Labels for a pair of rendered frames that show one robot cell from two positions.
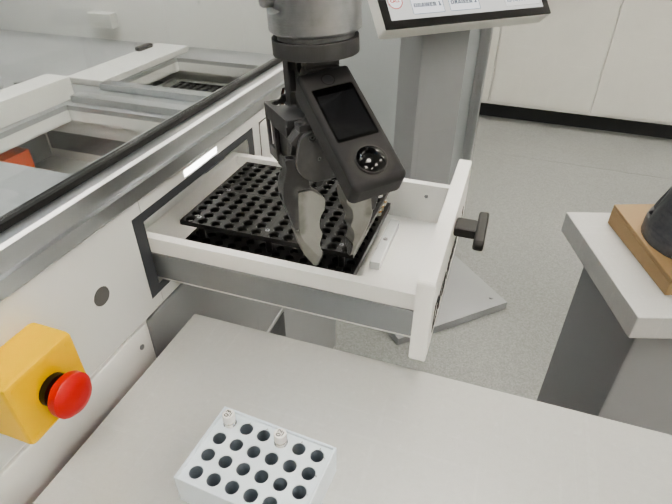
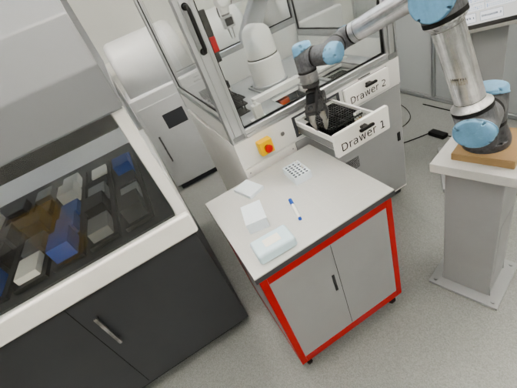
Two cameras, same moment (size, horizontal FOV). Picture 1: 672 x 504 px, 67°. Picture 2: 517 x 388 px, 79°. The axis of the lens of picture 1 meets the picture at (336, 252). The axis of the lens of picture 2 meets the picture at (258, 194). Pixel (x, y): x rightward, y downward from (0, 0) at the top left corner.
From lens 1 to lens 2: 1.06 m
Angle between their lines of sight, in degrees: 47
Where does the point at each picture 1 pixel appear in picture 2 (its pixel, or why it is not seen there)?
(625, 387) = (449, 198)
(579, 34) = not seen: outside the picture
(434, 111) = (484, 70)
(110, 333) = (284, 142)
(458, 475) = (334, 183)
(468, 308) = not seen: hidden behind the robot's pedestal
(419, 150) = not seen: hidden behind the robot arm
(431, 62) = (479, 45)
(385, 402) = (333, 168)
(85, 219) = (279, 116)
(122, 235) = (288, 121)
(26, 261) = (266, 124)
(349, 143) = (308, 105)
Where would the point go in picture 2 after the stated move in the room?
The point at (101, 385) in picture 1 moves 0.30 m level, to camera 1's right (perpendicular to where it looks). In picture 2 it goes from (281, 154) to (330, 163)
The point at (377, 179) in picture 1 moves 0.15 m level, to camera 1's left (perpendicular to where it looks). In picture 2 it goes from (309, 112) to (281, 110)
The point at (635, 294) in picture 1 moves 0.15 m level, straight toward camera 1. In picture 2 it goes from (439, 157) to (402, 171)
